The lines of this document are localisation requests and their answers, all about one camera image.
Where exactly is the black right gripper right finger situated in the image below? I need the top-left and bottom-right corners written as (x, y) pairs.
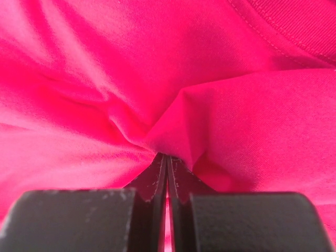
top-left (167, 157), bottom-right (334, 251)

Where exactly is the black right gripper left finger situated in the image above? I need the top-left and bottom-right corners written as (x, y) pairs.
top-left (1, 154), bottom-right (167, 251)

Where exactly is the pink t shirt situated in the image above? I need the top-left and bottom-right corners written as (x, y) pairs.
top-left (1, 1), bottom-right (335, 241)

